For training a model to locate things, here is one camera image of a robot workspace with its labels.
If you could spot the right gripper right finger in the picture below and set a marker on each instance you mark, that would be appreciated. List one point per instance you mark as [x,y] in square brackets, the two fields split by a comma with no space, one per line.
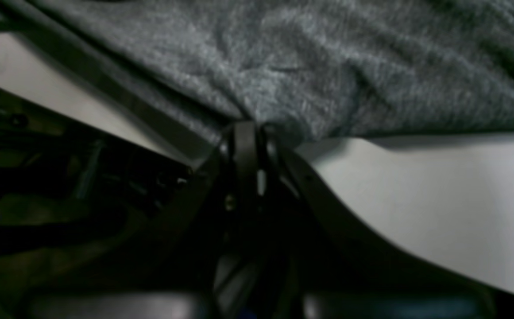
[345,269]

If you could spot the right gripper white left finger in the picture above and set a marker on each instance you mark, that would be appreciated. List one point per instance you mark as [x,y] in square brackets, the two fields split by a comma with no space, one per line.
[167,270]

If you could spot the dark grey t-shirt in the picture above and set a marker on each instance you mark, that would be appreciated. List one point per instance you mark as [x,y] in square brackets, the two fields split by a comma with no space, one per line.
[314,69]

